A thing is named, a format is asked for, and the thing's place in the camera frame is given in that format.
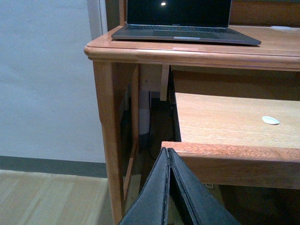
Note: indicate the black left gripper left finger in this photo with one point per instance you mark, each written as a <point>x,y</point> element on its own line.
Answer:
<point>151,206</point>

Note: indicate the white round sticker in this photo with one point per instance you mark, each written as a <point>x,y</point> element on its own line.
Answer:
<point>270,120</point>

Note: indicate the grey laptop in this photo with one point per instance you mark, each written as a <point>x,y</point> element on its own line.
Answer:
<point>181,20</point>

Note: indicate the wooden keyboard tray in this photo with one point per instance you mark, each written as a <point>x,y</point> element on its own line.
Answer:
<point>221,134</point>

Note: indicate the wooden desk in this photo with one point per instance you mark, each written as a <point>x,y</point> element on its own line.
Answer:
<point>119,64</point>

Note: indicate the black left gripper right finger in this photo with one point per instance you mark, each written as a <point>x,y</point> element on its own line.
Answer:
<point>194,202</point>

